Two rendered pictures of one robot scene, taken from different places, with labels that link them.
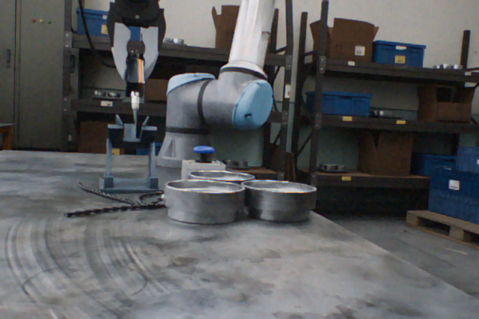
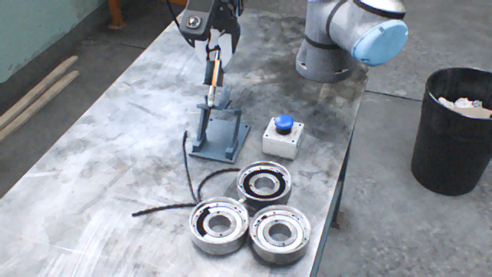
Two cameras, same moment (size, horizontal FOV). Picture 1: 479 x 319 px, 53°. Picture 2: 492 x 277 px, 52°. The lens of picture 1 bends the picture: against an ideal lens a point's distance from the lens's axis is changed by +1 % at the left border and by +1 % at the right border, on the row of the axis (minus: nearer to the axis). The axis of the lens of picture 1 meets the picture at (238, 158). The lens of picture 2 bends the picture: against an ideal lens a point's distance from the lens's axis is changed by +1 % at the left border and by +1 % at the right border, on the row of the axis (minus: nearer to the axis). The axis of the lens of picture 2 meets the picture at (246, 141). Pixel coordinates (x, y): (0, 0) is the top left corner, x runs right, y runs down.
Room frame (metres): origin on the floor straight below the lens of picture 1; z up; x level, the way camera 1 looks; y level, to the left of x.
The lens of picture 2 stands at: (0.17, -0.31, 1.52)
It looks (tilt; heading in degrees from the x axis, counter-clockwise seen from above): 41 degrees down; 33
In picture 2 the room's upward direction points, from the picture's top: straight up
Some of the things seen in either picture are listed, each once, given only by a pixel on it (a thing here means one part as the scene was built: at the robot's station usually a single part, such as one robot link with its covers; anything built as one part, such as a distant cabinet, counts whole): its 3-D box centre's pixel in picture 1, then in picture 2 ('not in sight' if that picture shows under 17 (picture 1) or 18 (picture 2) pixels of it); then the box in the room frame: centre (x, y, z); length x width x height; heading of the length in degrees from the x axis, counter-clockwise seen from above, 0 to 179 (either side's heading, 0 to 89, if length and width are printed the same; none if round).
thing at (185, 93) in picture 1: (192, 100); (333, 8); (1.22, 0.12, 0.97); 0.13 x 0.12 x 0.14; 61
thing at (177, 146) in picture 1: (188, 146); (326, 49); (1.22, 0.13, 0.85); 0.15 x 0.15 x 0.10
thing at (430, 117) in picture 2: not in sight; (457, 134); (1.92, -0.18, 0.21); 0.34 x 0.34 x 0.43
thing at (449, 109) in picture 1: (444, 103); not in sight; (4.95, -2.06, 1.19); 0.45 x 0.40 x 0.37; 99
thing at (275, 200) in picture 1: (277, 200); (280, 235); (0.66, -0.06, 0.82); 0.10 x 0.10 x 0.04
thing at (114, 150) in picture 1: (102, 142); not in sight; (4.15, 1.18, 0.64); 0.49 x 0.40 x 0.37; 109
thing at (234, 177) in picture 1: (220, 187); (264, 187); (0.75, 0.02, 0.82); 0.10 x 0.10 x 0.04
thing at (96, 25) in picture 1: (108, 28); not in sight; (4.18, 1.17, 1.61); 0.52 x 0.38 x 0.22; 107
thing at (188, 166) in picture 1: (202, 172); (284, 136); (0.89, 0.07, 0.82); 0.08 x 0.07 x 0.05; 14
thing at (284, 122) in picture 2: (203, 159); (284, 128); (0.89, 0.06, 0.85); 0.04 x 0.04 x 0.05
